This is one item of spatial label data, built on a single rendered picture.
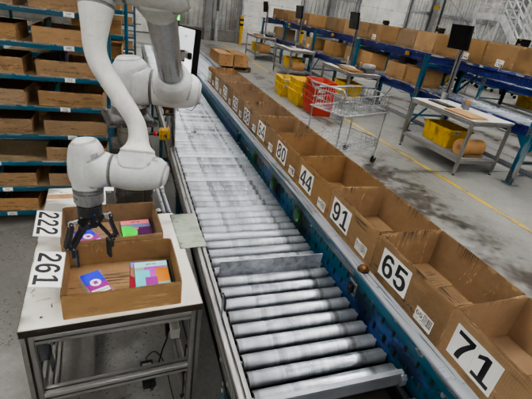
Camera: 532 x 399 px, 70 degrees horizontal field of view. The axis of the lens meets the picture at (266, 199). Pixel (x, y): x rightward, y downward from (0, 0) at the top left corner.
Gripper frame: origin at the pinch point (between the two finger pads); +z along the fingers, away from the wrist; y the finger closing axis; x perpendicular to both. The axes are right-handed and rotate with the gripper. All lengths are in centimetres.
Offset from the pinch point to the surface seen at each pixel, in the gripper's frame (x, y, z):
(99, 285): 1.8, -0.5, 12.1
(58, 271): -4.8, 10.2, 5.6
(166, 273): 7.8, -23.6, 12.7
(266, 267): 24, -62, 15
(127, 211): -39, -30, 10
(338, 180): -1, -140, 1
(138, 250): -8.7, -20.5, 10.9
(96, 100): -161, -64, -9
